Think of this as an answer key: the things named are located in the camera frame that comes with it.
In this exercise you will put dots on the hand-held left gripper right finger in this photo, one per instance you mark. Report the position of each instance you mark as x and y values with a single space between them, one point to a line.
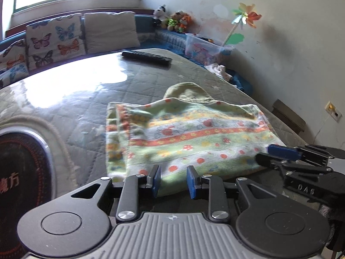
192 182

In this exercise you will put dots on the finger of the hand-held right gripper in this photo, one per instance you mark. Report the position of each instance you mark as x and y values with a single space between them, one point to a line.
269 160
283 152

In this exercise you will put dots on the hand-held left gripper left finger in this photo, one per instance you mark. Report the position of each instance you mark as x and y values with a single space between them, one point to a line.
156 180

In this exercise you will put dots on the patterned green children's jacket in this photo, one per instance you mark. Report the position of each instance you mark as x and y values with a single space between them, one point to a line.
188 137

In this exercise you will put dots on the person's right forearm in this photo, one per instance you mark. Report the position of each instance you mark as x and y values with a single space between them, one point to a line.
333 215

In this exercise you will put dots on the brown wooden board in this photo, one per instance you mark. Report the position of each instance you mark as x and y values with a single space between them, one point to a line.
288 116

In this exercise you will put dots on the white crumpled cloth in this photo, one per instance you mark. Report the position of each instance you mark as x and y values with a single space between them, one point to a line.
219 70

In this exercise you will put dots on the black remote control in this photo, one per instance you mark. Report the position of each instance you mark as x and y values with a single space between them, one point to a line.
147 56

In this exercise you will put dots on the clear plastic storage box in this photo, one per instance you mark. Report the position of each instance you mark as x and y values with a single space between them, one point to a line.
202 50

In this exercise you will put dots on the round black induction cooktop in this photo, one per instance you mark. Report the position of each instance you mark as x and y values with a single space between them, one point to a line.
24 167

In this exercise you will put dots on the colourful pinwheel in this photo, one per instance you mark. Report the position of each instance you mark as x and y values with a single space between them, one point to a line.
246 17

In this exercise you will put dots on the plain beige cushion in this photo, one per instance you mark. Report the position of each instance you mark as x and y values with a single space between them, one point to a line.
110 31

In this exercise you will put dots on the blue sofa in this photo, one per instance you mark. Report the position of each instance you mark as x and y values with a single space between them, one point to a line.
144 23

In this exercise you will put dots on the orange fox plush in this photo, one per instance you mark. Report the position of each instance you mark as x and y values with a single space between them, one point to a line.
185 23

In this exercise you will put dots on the black white cow plush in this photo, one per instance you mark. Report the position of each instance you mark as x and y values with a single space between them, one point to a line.
160 13

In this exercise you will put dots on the large butterfly print cushion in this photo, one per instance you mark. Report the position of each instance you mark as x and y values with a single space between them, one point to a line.
54 40

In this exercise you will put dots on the small butterfly print cushion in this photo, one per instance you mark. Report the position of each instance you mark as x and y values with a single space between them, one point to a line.
13 64

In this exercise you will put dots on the white wall socket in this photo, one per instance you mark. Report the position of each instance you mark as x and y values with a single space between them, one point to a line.
333 110

